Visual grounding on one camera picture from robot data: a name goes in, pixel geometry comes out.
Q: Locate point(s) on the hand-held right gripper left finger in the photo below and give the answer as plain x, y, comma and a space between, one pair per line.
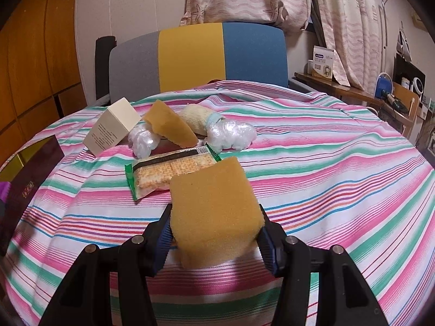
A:
163, 241

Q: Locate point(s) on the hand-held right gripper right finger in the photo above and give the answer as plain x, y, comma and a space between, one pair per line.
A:
269, 249

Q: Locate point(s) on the yellow sponge block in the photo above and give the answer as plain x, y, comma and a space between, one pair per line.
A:
214, 210

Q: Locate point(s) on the green cracker packet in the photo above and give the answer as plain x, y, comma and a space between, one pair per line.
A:
159, 173

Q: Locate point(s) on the small white plastic bag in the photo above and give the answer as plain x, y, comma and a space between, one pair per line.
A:
142, 142

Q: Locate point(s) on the thin yellow sponge piece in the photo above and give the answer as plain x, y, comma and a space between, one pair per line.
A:
170, 125

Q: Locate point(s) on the large white plastic bag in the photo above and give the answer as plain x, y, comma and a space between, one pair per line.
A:
231, 134

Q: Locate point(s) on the small cream cardboard box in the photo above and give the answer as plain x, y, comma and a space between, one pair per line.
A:
108, 129

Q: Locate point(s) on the maroon tin box gold inside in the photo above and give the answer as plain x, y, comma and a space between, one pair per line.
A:
30, 183

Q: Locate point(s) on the purple plastic bag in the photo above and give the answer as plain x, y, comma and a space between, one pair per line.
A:
5, 192

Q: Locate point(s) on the striped pink green tablecloth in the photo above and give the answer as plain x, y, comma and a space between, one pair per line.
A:
323, 176

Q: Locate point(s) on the cream rolled sock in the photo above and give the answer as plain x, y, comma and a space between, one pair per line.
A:
195, 117

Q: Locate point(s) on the dark red cloth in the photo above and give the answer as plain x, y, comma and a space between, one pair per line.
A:
214, 81

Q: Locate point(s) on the wooden side desk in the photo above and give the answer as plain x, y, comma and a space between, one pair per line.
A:
340, 86

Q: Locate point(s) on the grey yellow blue chair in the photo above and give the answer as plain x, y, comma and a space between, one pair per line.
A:
190, 57

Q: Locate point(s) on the black electronic device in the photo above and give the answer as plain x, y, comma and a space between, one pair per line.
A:
404, 71

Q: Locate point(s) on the wooden wardrobe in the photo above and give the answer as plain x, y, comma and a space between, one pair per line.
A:
34, 57

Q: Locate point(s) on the cream patterned curtain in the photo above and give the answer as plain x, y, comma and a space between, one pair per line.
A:
346, 23

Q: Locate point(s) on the metal pole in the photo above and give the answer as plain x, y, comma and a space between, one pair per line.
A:
385, 34

